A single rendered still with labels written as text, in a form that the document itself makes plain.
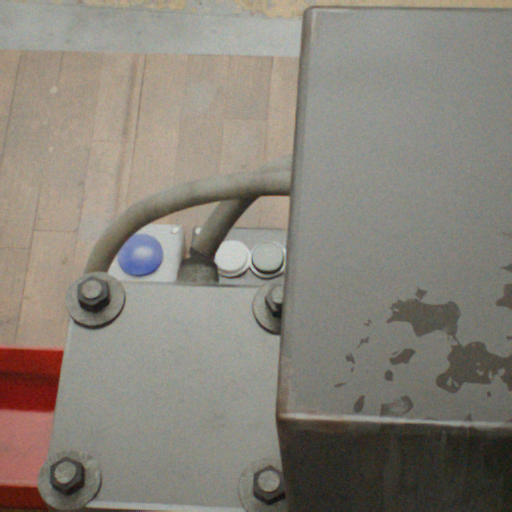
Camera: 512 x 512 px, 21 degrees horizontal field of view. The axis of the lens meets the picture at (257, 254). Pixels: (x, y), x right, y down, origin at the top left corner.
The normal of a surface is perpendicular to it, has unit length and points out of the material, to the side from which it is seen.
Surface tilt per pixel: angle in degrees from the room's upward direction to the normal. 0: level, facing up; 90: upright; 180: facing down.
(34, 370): 90
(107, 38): 0
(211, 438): 0
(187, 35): 0
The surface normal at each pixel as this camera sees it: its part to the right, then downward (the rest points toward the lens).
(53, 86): -0.06, -0.47
